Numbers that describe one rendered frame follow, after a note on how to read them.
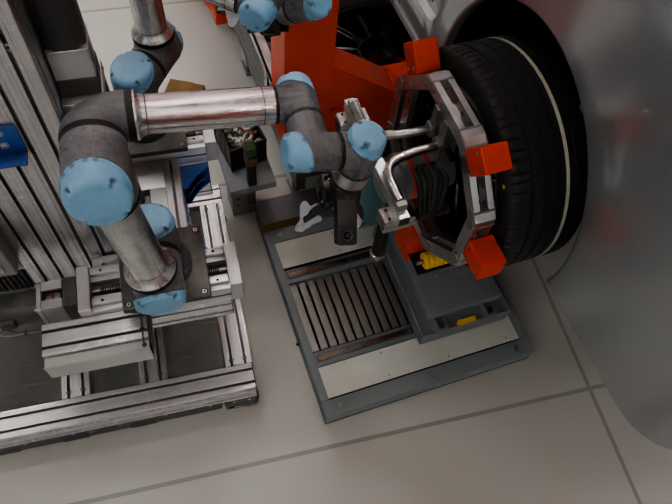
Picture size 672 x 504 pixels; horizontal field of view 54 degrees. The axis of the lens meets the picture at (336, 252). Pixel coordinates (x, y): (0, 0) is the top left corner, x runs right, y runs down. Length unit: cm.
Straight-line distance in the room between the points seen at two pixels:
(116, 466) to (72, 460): 15
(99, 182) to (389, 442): 161
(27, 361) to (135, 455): 48
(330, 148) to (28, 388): 151
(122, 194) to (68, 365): 75
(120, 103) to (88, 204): 20
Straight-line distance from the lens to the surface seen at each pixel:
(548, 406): 265
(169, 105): 128
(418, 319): 247
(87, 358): 182
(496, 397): 259
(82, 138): 121
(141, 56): 193
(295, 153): 122
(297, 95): 131
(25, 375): 244
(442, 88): 178
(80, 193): 117
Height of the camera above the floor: 236
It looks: 59 degrees down
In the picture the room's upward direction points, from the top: 8 degrees clockwise
